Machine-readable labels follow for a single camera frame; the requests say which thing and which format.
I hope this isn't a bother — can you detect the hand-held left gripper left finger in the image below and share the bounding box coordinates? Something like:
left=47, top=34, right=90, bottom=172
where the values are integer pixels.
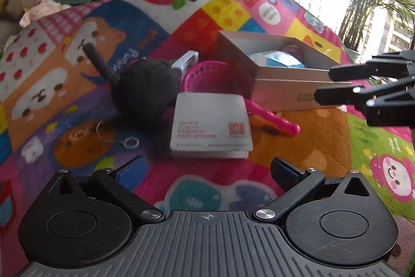
left=45, top=155, right=167, bottom=224

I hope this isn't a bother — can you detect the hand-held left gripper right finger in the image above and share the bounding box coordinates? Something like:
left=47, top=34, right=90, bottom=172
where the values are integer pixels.
left=253, top=157, right=373, bottom=224

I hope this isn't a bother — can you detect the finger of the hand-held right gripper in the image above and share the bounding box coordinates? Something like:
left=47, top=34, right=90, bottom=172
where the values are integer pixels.
left=314, top=77, right=415, bottom=107
left=328, top=50, right=415, bottom=82

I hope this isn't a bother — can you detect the metal key ring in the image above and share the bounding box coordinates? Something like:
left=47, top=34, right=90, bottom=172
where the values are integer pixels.
left=95, top=120, right=140, bottom=149

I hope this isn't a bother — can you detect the cardboard box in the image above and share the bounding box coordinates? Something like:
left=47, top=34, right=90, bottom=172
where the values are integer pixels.
left=216, top=30, right=352, bottom=111

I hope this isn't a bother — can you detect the pink toy ball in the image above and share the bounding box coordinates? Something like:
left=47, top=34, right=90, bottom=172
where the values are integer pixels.
left=280, top=44, right=307, bottom=58

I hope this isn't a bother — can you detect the blue face mask pack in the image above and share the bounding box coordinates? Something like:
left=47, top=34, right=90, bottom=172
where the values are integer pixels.
left=250, top=50, right=307, bottom=69

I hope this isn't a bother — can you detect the black plush toy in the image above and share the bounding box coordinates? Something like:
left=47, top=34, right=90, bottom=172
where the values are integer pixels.
left=82, top=43, right=181, bottom=120

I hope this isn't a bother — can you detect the pink plastic toy strainer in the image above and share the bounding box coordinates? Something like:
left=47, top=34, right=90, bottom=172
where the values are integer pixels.
left=180, top=60, right=301, bottom=137

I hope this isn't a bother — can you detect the white USB adapter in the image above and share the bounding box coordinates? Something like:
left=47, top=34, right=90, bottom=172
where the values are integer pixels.
left=171, top=50, right=199, bottom=71

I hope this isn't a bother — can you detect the colourful printed play mat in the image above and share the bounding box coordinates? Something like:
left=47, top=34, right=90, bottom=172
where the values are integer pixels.
left=0, top=0, right=415, bottom=277

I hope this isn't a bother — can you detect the pink cloth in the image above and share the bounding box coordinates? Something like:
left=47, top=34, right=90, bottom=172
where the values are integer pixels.
left=19, top=0, right=70, bottom=28

